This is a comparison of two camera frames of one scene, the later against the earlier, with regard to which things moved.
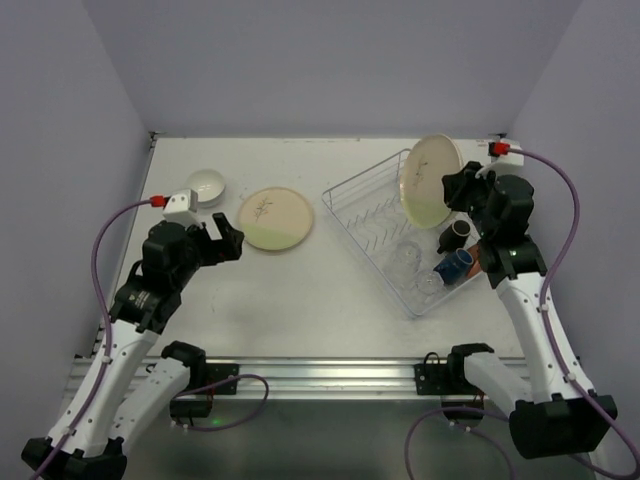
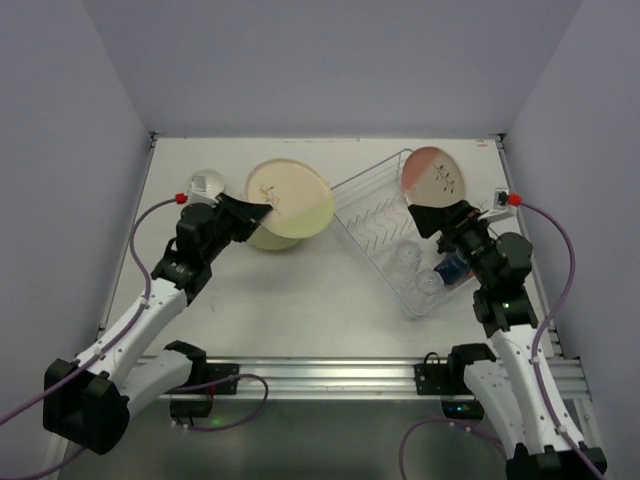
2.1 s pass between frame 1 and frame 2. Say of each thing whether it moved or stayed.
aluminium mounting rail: stayed
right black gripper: moved
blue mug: stayed
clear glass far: stayed
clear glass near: stayed
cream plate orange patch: moved
